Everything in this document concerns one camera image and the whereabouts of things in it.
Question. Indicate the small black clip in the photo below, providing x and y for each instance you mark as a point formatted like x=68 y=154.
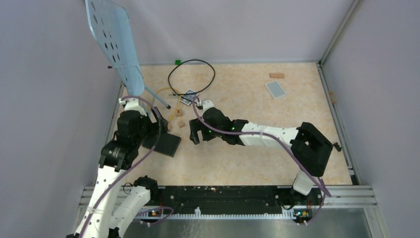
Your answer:
x=337 y=146

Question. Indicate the blue playing card deck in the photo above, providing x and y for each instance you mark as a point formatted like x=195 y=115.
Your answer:
x=187 y=97

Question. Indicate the black network switch box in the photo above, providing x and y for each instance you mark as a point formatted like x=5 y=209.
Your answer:
x=167 y=144

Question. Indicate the long wooden block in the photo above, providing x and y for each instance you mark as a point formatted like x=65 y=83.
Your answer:
x=277 y=75

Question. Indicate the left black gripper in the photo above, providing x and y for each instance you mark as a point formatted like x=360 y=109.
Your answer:
x=159 y=127

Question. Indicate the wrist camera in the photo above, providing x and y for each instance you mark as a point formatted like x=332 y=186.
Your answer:
x=205 y=105
x=132 y=104

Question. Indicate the plain wooden cube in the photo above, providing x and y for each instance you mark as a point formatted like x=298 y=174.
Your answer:
x=181 y=124

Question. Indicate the grey card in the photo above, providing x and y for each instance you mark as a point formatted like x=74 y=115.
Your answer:
x=275 y=89

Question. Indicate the light blue music stand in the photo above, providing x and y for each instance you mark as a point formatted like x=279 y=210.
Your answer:
x=110 y=27

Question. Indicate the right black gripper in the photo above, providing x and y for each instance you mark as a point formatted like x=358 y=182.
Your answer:
x=196 y=125

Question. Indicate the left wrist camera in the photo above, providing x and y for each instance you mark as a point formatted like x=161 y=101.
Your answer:
x=132 y=104

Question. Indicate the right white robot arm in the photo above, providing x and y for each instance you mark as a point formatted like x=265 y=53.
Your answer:
x=305 y=144

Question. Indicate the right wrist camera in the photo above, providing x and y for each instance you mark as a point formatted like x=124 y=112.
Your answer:
x=205 y=105

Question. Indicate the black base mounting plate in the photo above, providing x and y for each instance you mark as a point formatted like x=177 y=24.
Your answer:
x=233 y=200

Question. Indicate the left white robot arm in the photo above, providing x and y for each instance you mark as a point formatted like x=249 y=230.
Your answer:
x=101 y=218

